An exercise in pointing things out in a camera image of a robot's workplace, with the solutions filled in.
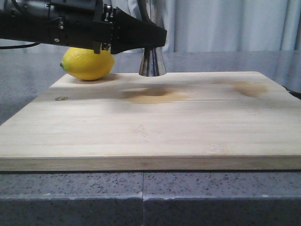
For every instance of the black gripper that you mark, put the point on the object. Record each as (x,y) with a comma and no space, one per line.
(91,24)

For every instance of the steel double jigger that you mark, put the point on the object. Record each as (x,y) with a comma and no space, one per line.
(152,64)

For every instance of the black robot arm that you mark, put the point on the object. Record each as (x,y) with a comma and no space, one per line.
(29,20)

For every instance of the grey curtain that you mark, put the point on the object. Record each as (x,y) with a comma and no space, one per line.
(225,25)

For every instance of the yellow lemon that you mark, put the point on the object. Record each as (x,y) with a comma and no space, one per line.
(86,65)

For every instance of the wooden cutting board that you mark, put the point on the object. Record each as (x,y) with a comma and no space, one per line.
(178,121)

